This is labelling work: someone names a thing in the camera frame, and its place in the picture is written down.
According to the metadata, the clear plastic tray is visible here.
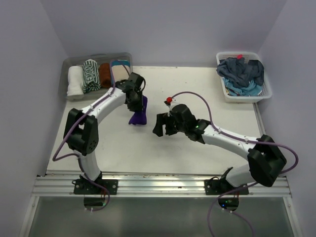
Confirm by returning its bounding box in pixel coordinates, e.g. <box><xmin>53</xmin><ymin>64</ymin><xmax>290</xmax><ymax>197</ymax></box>
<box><xmin>59</xmin><ymin>53</ymin><xmax>133</xmax><ymax>101</ymax></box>

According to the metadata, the light blue crumpled towel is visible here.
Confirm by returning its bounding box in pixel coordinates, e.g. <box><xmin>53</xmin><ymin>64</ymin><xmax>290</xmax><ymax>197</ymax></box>
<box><xmin>223</xmin><ymin>78</ymin><xmax>262</xmax><ymax>97</ymax></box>

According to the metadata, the aluminium mounting rail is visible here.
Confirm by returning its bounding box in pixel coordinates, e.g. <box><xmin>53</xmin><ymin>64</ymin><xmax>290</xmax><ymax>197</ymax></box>
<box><xmin>31</xmin><ymin>170</ymin><xmax>291</xmax><ymax>198</ymax></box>

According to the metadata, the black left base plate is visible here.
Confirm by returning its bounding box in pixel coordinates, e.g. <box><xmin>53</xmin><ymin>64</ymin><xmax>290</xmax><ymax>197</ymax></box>
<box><xmin>72</xmin><ymin>178</ymin><xmax>118</xmax><ymax>195</ymax></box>

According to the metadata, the white rolled towel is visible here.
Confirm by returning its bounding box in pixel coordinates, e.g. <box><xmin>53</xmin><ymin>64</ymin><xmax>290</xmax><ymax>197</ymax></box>
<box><xmin>67</xmin><ymin>66</ymin><xmax>83</xmax><ymax>96</ymax></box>

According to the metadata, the beige teal rolled towel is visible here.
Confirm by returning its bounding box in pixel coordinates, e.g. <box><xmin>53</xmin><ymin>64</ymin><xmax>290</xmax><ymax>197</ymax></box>
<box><xmin>110</xmin><ymin>60</ymin><xmax>131</xmax><ymax>82</ymax></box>

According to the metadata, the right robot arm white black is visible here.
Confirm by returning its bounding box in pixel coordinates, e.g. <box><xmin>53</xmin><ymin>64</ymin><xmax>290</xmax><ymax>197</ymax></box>
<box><xmin>153</xmin><ymin>112</ymin><xmax>287</xmax><ymax>195</ymax></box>

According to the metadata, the white plastic laundry basket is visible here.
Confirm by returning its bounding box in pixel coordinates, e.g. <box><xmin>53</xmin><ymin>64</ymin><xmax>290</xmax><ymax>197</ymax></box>
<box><xmin>216</xmin><ymin>52</ymin><xmax>272</xmax><ymax>103</ymax></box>

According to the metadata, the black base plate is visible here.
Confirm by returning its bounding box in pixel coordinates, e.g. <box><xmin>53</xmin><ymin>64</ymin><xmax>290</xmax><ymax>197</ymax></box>
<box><xmin>72</xmin><ymin>178</ymin><xmax>118</xmax><ymax>195</ymax></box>
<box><xmin>204</xmin><ymin>179</ymin><xmax>236</xmax><ymax>195</ymax></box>

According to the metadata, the dark grey towel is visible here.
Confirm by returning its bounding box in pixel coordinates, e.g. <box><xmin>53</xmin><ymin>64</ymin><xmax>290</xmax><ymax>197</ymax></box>
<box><xmin>216</xmin><ymin>57</ymin><xmax>264</xmax><ymax>88</ymax></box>

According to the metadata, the green striped rolled towel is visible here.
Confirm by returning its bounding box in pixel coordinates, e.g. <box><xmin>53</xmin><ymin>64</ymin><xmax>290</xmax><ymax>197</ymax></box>
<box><xmin>82</xmin><ymin>59</ymin><xmax>101</xmax><ymax>93</ymax></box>

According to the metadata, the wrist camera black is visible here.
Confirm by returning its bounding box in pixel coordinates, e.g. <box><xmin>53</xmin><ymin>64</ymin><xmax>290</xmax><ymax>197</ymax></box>
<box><xmin>170</xmin><ymin>104</ymin><xmax>197</xmax><ymax>124</ymax></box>
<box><xmin>128</xmin><ymin>72</ymin><xmax>146</xmax><ymax>90</ymax></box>

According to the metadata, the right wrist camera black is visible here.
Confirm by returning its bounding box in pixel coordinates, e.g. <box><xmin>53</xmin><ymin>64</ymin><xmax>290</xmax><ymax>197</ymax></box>
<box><xmin>170</xmin><ymin>104</ymin><xmax>197</xmax><ymax>124</ymax></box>

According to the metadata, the purple towel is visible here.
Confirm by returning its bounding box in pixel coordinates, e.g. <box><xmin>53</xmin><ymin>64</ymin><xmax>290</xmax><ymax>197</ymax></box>
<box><xmin>128</xmin><ymin>96</ymin><xmax>148</xmax><ymax>125</ymax></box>

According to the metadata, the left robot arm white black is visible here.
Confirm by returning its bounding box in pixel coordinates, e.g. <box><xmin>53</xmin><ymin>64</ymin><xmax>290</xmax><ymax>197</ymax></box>
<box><xmin>64</xmin><ymin>86</ymin><xmax>148</xmax><ymax>194</ymax></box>

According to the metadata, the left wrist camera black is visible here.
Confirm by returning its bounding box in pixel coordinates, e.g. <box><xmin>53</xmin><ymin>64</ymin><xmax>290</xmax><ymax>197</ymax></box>
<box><xmin>128</xmin><ymin>72</ymin><xmax>146</xmax><ymax>90</ymax></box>

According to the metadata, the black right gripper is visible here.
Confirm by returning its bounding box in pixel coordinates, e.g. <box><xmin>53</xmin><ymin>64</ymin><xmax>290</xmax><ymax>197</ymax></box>
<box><xmin>153</xmin><ymin>112</ymin><xmax>187</xmax><ymax>137</ymax></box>

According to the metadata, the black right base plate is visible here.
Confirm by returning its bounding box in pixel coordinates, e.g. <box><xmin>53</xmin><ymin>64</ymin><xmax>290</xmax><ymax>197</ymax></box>
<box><xmin>204</xmin><ymin>179</ymin><xmax>236</xmax><ymax>195</ymax></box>

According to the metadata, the brown rolled towel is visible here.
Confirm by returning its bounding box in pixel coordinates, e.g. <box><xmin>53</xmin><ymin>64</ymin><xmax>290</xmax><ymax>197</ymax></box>
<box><xmin>99</xmin><ymin>63</ymin><xmax>112</xmax><ymax>88</ymax></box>

